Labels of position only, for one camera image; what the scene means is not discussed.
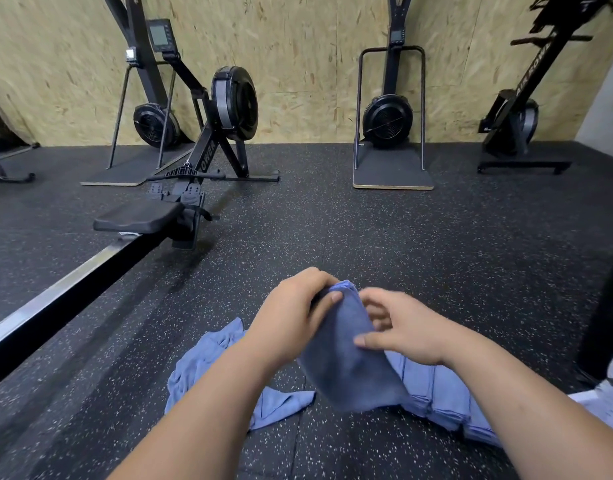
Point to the blue towel pile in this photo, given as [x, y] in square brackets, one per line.
[202, 365]

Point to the black ski trainer grey platform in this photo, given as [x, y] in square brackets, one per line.
[147, 123]

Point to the person's left forearm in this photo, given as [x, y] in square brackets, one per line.
[202, 420]

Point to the black rowing machine with rail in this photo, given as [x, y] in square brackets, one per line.
[97, 260]

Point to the black upright exercise machine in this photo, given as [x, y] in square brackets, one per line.
[511, 123]

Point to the white perforated metal rack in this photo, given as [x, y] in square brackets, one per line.
[601, 400]

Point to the person's right forearm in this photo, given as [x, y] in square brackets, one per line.
[541, 415]

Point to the black ski trainer wooden-edged platform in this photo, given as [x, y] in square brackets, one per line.
[388, 120]

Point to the person's left hand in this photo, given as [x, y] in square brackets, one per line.
[284, 320]

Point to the plain blue towel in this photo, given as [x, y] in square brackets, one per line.
[352, 360]

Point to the person's right hand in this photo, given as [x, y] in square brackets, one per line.
[411, 330]

